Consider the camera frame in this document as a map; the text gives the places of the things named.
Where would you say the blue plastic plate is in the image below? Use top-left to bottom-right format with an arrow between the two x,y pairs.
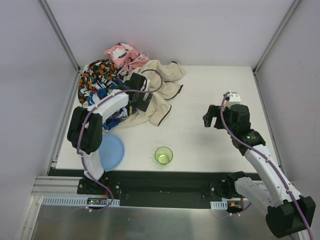
98,134 -> 125,172

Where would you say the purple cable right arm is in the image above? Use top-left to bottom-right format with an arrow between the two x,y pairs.
220,91 -> 315,240

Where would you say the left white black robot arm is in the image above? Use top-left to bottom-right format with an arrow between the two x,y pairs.
67,73 -> 153,181

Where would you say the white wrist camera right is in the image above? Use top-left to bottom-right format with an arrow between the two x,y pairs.
224,91 -> 241,106

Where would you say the blue white patterned cloth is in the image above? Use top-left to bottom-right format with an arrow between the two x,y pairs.
85,80 -> 137,132

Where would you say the pink patterned cloth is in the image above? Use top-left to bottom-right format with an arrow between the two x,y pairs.
103,42 -> 150,78

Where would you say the white cable duct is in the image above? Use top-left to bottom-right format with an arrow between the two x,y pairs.
210,200 -> 228,210
42,196 -> 120,208

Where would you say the left aluminium frame post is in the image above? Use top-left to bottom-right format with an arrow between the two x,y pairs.
37,0 -> 81,73

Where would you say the beige cloth garment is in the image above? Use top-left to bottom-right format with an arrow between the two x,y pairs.
118,60 -> 187,128

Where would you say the left white cable duct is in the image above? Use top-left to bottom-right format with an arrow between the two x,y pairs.
42,196 -> 120,208

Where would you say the aluminium frame post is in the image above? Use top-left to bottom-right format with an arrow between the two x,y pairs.
252,0 -> 302,76
37,0 -> 81,73

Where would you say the aluminium front rail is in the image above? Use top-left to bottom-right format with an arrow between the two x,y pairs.
31,175 -> 83,196

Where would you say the right white cable duct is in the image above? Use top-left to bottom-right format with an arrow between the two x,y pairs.
210,200 -> 228,210

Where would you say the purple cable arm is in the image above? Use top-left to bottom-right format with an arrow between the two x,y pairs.
220,91 -> 315,240
76,69 -> 164,214

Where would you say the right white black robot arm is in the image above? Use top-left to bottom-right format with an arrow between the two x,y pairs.
202,104 -> 316,240

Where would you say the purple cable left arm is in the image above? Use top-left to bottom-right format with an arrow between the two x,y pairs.
76,69 -> 164,214

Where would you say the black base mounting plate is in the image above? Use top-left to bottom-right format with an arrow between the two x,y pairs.
48,168 -> 229,209

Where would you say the orange black patterned cloth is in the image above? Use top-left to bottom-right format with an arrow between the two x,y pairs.
77,59 -> 122,106

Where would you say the right aluminium frame post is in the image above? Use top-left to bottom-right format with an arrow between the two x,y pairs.
252,0 -> 302,76

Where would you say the green transparent plastic cup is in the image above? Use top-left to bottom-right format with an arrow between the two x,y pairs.
154,146 -> 174,166

